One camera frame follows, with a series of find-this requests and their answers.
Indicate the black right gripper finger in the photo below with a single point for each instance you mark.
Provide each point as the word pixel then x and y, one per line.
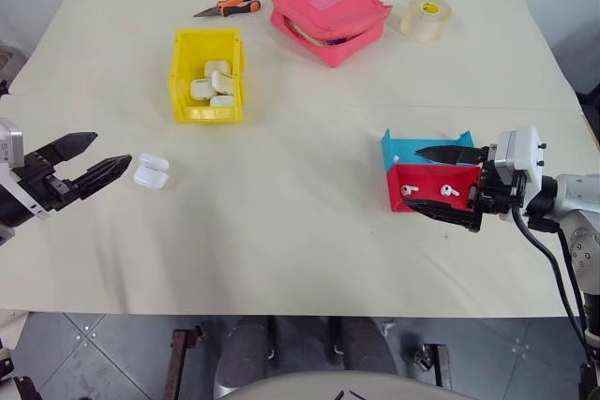
pixel 450 216
pixel 450 155

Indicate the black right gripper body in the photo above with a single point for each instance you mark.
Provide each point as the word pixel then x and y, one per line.
pixel 497 189

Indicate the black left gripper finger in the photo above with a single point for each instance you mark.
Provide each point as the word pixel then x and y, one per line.
pixel 103 174
pixel 70 144

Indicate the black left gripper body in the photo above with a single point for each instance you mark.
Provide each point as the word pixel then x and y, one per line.
pixel 47 184

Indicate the white earbud charging case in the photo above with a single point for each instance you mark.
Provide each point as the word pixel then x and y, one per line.
pixel 150 177

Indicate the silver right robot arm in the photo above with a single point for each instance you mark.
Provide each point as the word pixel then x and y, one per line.
pixel 579 198

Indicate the yellow plastic bin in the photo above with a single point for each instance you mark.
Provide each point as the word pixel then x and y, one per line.
pixel 185 72

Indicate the red plastic tray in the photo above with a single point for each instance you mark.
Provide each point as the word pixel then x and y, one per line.
pixel 429 180

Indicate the grey round background stool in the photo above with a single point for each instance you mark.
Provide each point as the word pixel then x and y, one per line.
pixel 7 59

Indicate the clear tape roll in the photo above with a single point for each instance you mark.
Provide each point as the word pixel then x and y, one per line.
pixel 429 20

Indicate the cream table cover sheet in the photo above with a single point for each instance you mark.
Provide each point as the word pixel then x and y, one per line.
pixel 300 231

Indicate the pink fabric zip pouch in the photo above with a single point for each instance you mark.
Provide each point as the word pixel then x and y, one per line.
pixel 323 11

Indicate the beige robot torso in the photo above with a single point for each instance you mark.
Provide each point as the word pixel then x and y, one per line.
pixel 337 386

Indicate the orange black pliers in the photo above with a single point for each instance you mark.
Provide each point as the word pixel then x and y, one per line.
pixel 234 3

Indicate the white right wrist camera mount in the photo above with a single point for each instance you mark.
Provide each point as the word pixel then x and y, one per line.
pixel 527 149

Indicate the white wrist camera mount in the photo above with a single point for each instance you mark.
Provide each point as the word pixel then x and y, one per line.
pixel 527 149
pixel 8 142

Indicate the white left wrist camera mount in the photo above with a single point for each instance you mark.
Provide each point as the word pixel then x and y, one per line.
pixel 8 142

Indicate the rusty metal table bracket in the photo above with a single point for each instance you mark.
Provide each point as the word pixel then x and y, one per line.
pixel 436 365
pixel 180 358

